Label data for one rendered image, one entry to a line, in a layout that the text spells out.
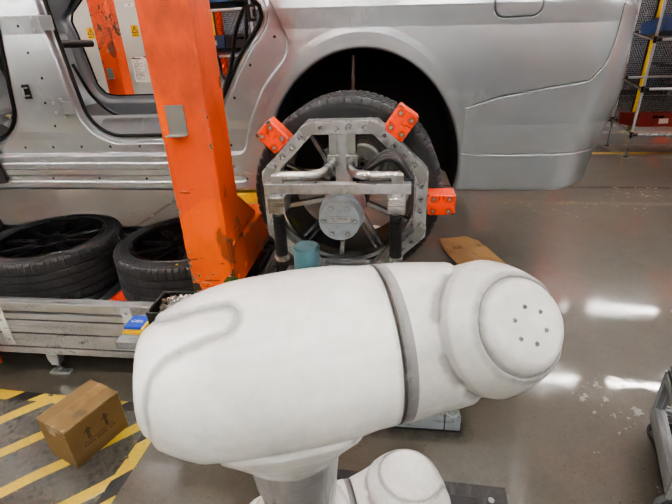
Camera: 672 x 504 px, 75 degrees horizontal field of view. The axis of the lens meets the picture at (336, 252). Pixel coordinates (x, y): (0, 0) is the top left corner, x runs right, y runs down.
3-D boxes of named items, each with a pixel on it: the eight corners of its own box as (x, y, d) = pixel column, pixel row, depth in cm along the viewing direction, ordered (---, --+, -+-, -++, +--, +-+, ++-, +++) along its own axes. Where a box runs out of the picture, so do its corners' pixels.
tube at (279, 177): (339, 166, 140) (338, 133, 135) (331, 184, 123) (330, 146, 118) (286, 166, 142) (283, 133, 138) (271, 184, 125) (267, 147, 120)
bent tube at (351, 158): (402, 166, 138) (403, 131, 133) (403, 184, 120) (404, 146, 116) (346, 166, 140) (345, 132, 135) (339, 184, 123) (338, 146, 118)
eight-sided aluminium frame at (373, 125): (422, 269, 159) (430, 115, 135) (423, 278, 153) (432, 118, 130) (276, 266, 166) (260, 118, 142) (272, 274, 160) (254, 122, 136)
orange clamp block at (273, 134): (294, 135, 144) (273, 115, 142) (289, 140, 137) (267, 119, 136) (281, 150, 147) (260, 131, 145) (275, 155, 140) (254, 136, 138)
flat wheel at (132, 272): (258, 246, 257) (253, 208, 247) (261, 306, 198) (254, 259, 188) (141, 258, 248) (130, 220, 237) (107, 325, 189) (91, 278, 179)
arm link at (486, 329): (472, 261, 48) (352, 277, 46) (585, 218, 30) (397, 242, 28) (498, 383, 46) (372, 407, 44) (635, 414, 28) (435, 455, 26)
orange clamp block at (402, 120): (401, 138, 141) (418, 114, 137) (401, 143, 134) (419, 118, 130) (383, 125, 140) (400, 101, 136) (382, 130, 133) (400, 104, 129)
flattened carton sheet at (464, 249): (475, 238, 318) (475, 234, 317) (517, 273, 270) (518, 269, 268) (436, 243, 313) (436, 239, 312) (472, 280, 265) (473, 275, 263)
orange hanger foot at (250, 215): (280, 223, 221) (273, 155, 206) (249, 273, 174) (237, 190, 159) (248, 223, 223) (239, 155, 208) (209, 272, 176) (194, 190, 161)
